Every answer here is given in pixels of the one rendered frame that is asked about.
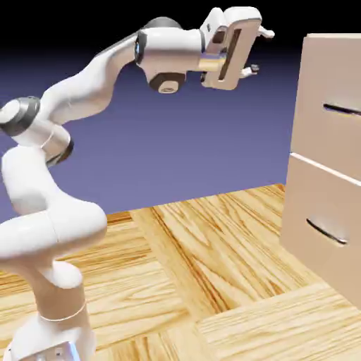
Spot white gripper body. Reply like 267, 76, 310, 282
200, 6, 263, 92

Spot light wood drawer front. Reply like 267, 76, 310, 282
290, 33, 361, 181
279, 153, 361, 311

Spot light wood cabinet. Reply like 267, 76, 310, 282
279, 32, 361, 311

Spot dark curved metal handle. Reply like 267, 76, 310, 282
306, 217, 348, 245
322, 103, 361, 117

